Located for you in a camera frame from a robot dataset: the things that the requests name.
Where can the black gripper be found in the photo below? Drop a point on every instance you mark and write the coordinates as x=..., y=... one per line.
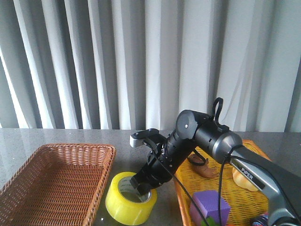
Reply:
x=159, y=169

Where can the yellow packing tape roll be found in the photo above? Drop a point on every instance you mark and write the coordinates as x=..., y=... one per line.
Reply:
x=125, y=204

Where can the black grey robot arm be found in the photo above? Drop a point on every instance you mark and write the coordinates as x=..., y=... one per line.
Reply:
x=194, y=129

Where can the purple foam cube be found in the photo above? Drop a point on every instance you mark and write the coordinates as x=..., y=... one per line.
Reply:
x=207, y=201

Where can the brown toy animal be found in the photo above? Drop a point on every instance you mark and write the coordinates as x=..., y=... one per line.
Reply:
x=200, y=165

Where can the green toy vegetable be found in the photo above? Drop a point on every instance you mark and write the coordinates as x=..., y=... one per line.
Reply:
x=208, y=222

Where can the brown wicker basket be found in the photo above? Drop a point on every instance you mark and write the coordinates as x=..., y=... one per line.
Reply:
x=59, y=185

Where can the toy croissant bread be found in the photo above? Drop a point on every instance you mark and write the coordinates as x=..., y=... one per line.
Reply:
x=242, y=182

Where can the yellow woven basket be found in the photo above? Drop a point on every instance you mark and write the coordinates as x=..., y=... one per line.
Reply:
x=244, y=204

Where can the blue patterned jar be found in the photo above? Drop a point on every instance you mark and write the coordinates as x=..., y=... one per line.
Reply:
x=260, y=220

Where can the grey pleated curtain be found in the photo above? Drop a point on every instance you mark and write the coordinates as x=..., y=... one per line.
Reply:
x=135, y=64

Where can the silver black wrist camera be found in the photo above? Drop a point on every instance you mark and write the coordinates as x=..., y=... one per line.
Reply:
x=152, y=134

